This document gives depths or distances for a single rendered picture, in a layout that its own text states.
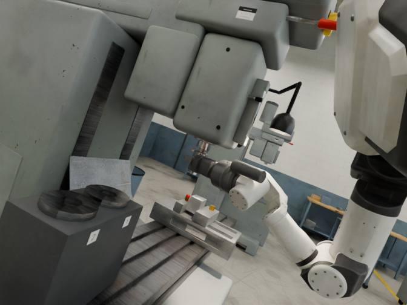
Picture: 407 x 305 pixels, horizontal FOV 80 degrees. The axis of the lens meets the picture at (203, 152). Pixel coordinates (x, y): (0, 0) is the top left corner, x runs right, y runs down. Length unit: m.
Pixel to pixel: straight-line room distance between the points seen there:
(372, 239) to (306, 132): 6.78
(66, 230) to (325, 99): 7.40
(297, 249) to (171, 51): 0.65
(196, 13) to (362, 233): 0.72
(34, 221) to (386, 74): 0.47
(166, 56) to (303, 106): 6.83
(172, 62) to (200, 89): 0.12
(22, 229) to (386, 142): 0.48
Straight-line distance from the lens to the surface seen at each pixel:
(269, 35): 0.74
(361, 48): 0.38
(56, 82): 0.90
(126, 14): 0.99
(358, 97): 0.40
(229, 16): 0.79
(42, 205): 0.44
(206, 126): 0.71
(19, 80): 1.04
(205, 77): 0.76
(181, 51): 0.80
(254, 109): 0.77
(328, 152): 7.34
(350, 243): 0.64
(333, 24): 0.76
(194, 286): 0.90
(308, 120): 7.42
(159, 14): 0.91
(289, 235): 0.67
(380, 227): 0.62
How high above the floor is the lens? 1.32
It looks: 3 degrees down
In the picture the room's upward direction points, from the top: 21 degrees clockwise
